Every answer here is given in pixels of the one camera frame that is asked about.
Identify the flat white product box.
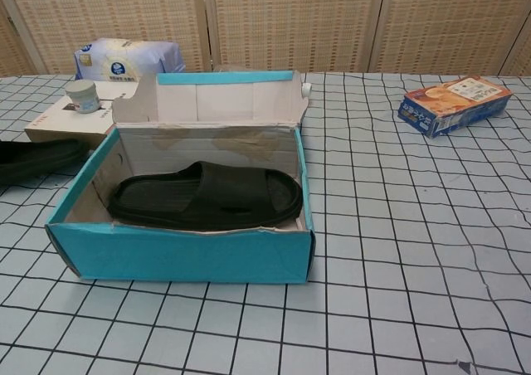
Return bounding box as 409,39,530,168
22,80,143,144

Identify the small grey jar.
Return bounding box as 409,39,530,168
65,80,102,114

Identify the black rubber slipper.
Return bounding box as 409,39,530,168
0,138,87,187
107,160,304,232

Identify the blue white tissue pack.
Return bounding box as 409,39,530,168
73,37,187,82

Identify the clear plastic water bottle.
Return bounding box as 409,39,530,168
212,62,314,100

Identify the orange blue snack box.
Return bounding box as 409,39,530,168
397,74,514,138

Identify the blue checkered tablecloth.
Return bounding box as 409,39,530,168
0,71,531,375

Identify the beige bamboo folding screen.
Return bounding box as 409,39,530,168
0,0,531,78

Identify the teal cardboard shoe box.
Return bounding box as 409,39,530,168
43,69,317,287

